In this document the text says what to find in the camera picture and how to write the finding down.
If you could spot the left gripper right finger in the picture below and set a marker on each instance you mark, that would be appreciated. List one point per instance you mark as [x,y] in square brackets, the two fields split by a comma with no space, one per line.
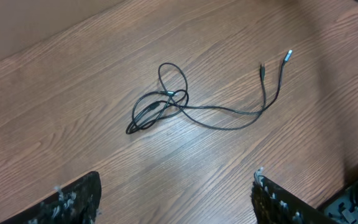
[274,204]

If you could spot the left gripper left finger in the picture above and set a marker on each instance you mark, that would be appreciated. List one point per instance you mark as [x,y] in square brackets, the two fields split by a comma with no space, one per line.
[76,203]

